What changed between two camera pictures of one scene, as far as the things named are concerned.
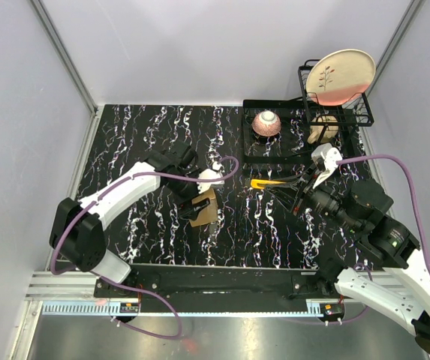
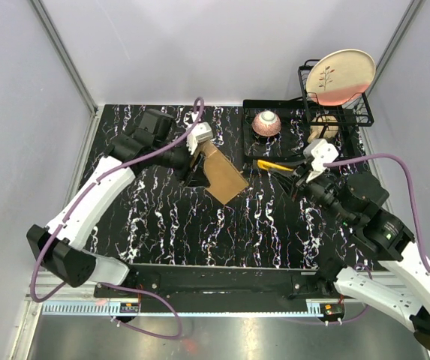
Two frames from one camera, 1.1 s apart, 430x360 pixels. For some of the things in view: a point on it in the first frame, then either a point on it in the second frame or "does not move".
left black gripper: x=193 y=210 -> x=199 y=177
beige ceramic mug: x=330 y=131 does not move
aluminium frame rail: x=96 y=112 does not move
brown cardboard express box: x=209 y=213 -> x=226 y=181
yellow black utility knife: x=263 y=184 -> x=269 y=165
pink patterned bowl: x=266 y=124 does not move
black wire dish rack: x=287 y=130 does not move
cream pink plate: x=341 y=77 does not move
